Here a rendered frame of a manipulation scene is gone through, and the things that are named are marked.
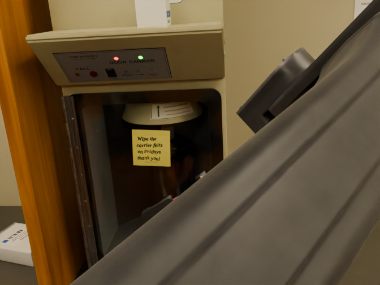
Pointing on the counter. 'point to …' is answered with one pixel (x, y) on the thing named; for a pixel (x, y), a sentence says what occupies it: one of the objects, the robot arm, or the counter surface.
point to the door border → (69, 116)
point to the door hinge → (74, 176)
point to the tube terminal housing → (91, 18)
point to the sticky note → (151, 147)
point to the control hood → (59, 38)
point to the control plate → (150, 54)
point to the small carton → (152, 13)
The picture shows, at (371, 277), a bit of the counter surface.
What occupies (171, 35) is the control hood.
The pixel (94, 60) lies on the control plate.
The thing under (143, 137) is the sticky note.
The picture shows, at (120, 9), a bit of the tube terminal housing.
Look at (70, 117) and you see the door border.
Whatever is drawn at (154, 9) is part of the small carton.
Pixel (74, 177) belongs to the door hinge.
